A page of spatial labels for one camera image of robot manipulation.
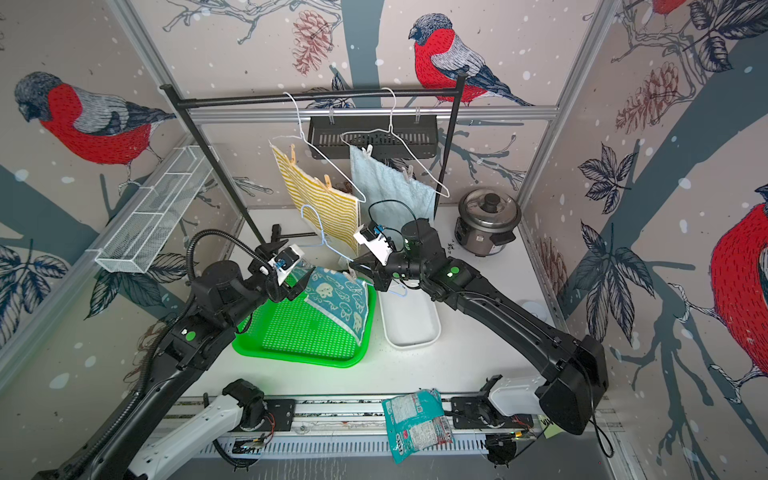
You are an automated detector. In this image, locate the silver rice cooker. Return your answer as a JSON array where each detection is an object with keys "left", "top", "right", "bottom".
[{"left": 454, "top": 188, "right": 522, "bottom": 257}]

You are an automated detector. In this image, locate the white rectangular tray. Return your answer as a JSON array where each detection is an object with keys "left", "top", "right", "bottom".
[{"left": 381, "top": 281, "right": 442, "bottom": 350}]

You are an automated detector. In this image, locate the green plastic basket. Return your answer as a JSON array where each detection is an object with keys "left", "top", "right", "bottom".
[{"left": 233, "top": 280, "right": 377, "bottom": 368}]

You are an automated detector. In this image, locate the black wall basket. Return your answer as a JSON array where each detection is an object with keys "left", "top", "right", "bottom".
[{"left": 308, "top": 115, "right": 438, "bottom": 160}]

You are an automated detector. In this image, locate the black clothes rack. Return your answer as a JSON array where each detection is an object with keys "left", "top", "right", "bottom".
[{"left": 159, "top": 73, "right": 469, "bottom": 265}]

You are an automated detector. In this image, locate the yellow striped towel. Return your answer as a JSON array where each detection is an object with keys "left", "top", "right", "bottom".
[{"left": 271, "top": 145, "right": 360, "bottom": 257}]

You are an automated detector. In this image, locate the teal snack packet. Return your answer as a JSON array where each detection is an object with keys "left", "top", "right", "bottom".
[{"left": 381, "top": 389, "right": 453, "bottom": 465}]

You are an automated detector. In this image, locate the light blue wire hanger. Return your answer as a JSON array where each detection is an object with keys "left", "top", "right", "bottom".
[{"left": 299, "top": 204, "right": 408, "bottom": 298}]

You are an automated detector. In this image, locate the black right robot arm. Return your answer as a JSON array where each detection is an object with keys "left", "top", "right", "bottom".
[{"left": 350, "top": 218, "right": 608, "bottom": 435}]

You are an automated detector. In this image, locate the light blue towel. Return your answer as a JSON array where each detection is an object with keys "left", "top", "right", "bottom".
[{"left": 349, "top": 146, "right": 436, "bottom": 230}]

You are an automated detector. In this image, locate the yellow green packet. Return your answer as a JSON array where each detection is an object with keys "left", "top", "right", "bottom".
[{"left": 540, "top": 418, "right": 564, "bottom": 439}]

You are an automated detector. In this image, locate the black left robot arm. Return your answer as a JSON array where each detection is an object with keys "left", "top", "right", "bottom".
[{"left": 34, "top": 229, "right": 310, "bottom": 479}]

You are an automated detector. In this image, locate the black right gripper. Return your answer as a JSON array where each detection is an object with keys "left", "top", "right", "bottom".
[{"left": 350, "top": 248, "right": 432, "bottom": 291}]

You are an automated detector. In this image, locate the white hanger with blue towel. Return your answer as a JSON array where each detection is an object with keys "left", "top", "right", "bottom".
[{"left": 339, "top": 87, "right": 450, "bottom": 198}]

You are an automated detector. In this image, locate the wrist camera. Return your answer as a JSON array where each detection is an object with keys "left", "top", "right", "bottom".
[
  {"left": 353, "top": 221, "right": 395, "bottom": 266},
  {"left": 269, "top": 244, "right": 304, "bottom": 285}
]

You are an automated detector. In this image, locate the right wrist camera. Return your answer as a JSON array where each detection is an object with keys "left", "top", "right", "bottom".
[{"left": 353, "top": 221, "right": 395, "bottom": 266}]

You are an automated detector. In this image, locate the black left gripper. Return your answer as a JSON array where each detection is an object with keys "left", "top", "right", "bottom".
[{"left": 221, "top": 237, "right": 316, "bottom": 330}]

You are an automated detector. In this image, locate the teal patterned towel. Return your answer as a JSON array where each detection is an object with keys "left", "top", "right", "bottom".
[{"left": 304, "top": 267, "right": 369, "bottom": 346}]

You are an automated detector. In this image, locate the white hanger with yellow towel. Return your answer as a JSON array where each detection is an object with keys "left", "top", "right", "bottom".
[{"left": 276, "top": 91, "right": 367, "bottom": 203}]

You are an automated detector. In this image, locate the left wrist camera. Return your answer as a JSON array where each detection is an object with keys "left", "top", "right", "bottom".
[{"left": 269, "top": 244, "right": 304, "bottom": 285}]

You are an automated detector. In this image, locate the white wire mesh shelf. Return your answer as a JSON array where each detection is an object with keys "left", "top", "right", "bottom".
[{"left": 95, "top": 145, "right": 212, "bottom": 273}]

